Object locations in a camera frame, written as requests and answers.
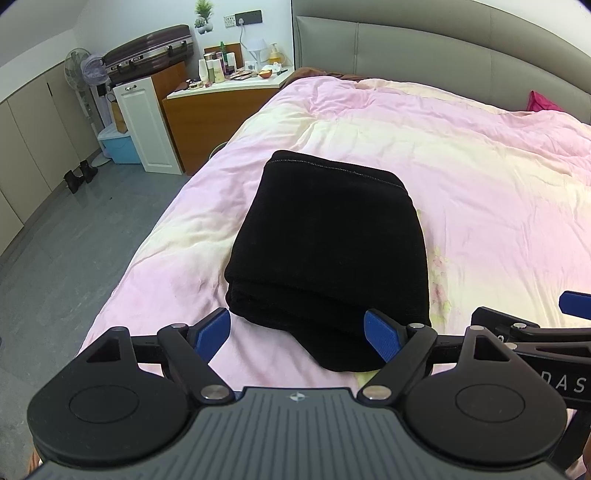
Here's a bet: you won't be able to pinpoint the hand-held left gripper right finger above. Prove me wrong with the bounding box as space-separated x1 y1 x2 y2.
356 308 522 408

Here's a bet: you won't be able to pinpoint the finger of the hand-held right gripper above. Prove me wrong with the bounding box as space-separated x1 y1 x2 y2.
558 291 591 320
471 307 591 356

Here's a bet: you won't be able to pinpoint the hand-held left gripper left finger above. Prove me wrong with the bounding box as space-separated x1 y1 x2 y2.
74 308 234 406

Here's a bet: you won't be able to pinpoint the black pants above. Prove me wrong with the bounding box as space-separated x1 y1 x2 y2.
225 150 432 374

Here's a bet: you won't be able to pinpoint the pink and cream quilt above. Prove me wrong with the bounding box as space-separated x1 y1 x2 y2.
76 74 591 393

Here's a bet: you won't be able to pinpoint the magenta pillow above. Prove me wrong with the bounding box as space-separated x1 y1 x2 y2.
527 90 566 113

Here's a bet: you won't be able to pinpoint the wooden nightstand with white top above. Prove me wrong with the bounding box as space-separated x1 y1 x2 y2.
161 68 296 177

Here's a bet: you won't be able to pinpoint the blue plastic storage box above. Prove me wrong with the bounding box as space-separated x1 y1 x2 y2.
98 124 142 165

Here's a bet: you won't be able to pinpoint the white cabinet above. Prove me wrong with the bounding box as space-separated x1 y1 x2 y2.
113 76 184 175

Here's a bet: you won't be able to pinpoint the cardboard box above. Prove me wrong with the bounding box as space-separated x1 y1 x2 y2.
109 100 129 134

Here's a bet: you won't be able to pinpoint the beige wardrobe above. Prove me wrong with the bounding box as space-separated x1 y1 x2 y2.
0 59 101 256

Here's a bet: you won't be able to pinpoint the group of cosmetic bottles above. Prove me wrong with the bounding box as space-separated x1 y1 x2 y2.
198 41 239 88

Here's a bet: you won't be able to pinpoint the brown pillow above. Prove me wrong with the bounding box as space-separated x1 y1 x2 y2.
295 67 368 83

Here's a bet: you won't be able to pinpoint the grey upholstered headboard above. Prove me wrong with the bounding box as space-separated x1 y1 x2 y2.
294 2 591 125

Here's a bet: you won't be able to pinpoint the wooden board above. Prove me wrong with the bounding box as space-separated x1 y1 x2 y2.
204 42 243 70

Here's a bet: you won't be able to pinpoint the white table lamp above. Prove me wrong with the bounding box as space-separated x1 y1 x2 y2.
244 38 269 66

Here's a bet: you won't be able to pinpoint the dark purple suitcase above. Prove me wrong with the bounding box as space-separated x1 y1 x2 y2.
102 24 193 85

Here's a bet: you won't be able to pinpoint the standing fan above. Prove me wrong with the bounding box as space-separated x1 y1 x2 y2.
64 47 112 168

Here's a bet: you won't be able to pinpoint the small potted plant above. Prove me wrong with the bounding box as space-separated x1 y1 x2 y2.
193 0 216 36

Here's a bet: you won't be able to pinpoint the dark wall outlet panel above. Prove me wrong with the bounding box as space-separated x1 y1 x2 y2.
223 11 264 28

